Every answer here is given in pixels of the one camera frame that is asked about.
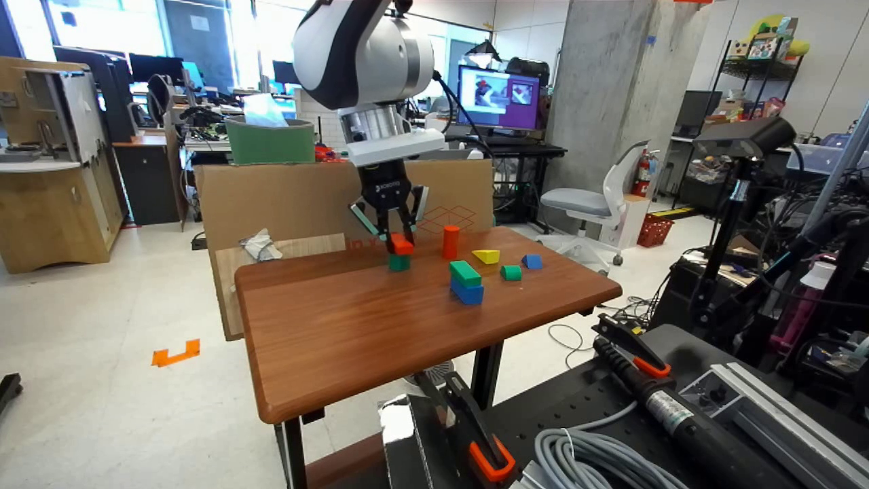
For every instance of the orange floor marker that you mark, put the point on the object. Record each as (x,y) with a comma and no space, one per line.
(175,357)

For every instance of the yellow wedge block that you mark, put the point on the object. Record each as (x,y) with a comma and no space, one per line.
(486,255)

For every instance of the black metal shelf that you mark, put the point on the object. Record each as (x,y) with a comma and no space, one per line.
(759,71)

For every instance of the computer monitor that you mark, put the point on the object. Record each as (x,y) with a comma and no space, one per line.
(506,101)

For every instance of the grey office chair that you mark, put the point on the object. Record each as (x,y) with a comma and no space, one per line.
(601,213)

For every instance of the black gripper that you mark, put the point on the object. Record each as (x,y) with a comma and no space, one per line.
(387,185)

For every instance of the orange rectangular block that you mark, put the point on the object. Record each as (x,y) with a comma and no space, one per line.
(400,245)

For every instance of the wooden cabinet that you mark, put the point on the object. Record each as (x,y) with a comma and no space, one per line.
(57,193)

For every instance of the wooden table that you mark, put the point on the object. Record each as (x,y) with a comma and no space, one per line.
(326,327)

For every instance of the blue rectangular block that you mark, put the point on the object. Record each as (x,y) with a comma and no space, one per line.
(467,293)

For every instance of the black orange clamp rear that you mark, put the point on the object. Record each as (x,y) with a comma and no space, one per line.
(631,360)

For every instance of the black orange clamp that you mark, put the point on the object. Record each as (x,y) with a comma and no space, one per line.
(631,360)
(467,429)

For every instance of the red fire extinguisher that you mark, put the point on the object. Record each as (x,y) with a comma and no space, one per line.
(642,178)

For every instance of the orange-red cylinder block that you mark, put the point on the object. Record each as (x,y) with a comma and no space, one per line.
(449,243)

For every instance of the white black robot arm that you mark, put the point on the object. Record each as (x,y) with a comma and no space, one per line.
(358,58)

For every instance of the small green cube block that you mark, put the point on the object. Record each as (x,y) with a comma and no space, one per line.
(398,262)

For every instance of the large cardboard box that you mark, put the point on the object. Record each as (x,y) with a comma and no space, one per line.
(305,211)

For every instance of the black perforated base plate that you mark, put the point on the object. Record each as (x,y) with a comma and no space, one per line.
(717,425)

